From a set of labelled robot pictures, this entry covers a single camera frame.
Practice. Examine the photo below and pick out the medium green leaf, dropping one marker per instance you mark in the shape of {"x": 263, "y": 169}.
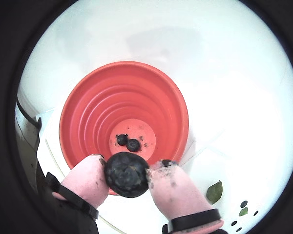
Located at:
{"x": 243, "y": 211}

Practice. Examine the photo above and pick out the red collapsible silicone cup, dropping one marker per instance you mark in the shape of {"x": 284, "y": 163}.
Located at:
{"x": 88, "y": 109}

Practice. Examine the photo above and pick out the pink covered gripper finger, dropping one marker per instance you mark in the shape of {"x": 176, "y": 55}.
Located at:
{"x": 85, "y": 180}
{"x": 175, "y": 195}

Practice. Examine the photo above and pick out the large dark green leaf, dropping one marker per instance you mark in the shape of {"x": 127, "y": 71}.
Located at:
{"x": 215, "y": 192}

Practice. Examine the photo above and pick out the white backdrop board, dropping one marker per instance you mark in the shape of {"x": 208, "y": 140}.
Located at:
{"x": 161, "y": 29}

